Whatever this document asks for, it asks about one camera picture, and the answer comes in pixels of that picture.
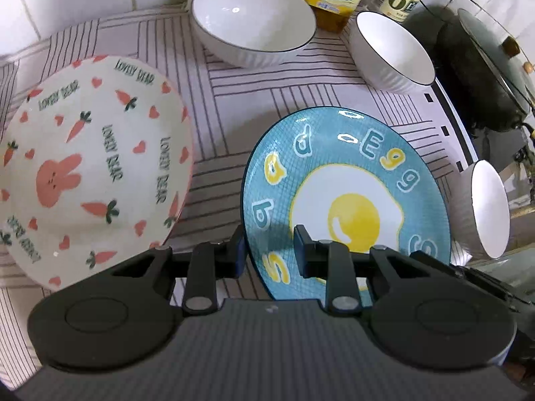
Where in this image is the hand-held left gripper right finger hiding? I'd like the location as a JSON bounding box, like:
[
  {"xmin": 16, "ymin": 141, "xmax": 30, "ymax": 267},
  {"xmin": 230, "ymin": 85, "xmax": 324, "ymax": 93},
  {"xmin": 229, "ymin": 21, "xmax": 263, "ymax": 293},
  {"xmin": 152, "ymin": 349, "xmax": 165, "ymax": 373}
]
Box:
[{"xmin": 293, "ymin": 225, "xmax": 423, "ymax": 315}]

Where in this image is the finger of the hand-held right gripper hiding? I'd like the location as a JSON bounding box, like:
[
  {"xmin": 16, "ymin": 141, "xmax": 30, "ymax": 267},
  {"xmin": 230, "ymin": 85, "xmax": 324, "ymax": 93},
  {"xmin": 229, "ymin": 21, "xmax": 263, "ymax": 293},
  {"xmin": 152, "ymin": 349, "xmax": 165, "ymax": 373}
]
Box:
[{"xmin": 411, "ymin": 250, "xmax": 439, "ymax": 270}]

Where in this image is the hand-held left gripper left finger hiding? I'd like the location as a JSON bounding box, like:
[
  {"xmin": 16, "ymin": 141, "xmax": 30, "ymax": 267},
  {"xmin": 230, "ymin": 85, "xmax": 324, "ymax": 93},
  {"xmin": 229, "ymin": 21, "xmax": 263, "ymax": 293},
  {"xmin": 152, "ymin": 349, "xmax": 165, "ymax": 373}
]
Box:
[{"xmin": 109, "ymin": 225, "xmax": 247, "ymax": 316}]

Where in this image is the small white ribbed bowl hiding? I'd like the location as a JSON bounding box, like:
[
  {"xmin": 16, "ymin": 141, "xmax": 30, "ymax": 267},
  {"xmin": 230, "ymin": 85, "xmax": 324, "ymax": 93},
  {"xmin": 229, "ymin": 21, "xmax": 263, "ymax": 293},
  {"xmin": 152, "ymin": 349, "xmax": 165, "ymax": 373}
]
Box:
[{"xmin": 455, "ymin": 160, "xmax": 511, "ymax": 260}]

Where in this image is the blue fried egg plate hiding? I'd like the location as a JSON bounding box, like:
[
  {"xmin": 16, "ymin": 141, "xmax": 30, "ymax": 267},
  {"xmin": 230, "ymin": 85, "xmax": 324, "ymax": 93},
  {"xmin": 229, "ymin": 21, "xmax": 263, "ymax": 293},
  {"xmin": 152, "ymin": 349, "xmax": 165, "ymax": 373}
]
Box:
[{"xmin": 242, "ymin": 107, "xmax": 451, "ymax": 301}]

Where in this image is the striped table mat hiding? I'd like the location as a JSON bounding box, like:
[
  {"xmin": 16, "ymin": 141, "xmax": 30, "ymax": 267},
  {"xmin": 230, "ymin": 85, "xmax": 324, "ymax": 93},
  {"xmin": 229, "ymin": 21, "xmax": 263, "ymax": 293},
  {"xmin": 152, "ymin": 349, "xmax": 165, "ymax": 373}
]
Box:
[{"xmin": 0, "ymin": 6, "xmax": 481, "ymax": 326}]

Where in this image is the black wok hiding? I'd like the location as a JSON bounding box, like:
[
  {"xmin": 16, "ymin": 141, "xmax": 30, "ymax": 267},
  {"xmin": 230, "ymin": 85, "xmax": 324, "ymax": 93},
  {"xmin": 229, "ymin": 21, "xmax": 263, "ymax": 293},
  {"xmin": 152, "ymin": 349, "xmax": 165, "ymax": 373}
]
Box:
[{"xmin": 407, "ymin": 6, "xmax": 535, "ymax": 134}]

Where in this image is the white carrot rabbit plate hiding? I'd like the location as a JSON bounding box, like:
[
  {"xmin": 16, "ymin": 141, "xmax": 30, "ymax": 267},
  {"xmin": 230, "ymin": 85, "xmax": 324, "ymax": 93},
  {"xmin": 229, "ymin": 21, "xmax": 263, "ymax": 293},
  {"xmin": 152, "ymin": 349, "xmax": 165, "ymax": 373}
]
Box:
[{"xmin": 0, "ymin": 54, "xmax": 195, "ymax": 292}]

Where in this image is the glass wok lid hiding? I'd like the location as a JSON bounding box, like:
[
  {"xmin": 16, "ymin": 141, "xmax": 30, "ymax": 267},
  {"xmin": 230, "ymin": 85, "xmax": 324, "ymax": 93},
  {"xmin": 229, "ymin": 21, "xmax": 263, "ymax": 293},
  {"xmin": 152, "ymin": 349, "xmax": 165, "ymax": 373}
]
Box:
[{"xmin": 457, "ymin": 8, "xmax": 535, "ymax": 113}]

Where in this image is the medium white ribbed bowl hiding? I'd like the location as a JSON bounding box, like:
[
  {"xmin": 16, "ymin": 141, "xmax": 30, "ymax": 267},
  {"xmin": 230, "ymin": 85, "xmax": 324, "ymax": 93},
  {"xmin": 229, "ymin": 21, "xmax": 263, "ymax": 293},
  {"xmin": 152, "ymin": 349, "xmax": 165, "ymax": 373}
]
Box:
[{"xmin": 348, "ymin": 10, "xmax": 436, "ymax": 94}]

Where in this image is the large white ribbed bowl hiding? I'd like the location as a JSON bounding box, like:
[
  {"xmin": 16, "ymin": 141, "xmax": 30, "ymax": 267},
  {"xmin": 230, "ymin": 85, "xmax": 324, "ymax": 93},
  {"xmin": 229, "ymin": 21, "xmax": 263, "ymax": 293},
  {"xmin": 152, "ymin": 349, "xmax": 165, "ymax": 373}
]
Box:
[{"xmin": 191, "ymin": 0, "xmax": 317, "ymax": 68}]

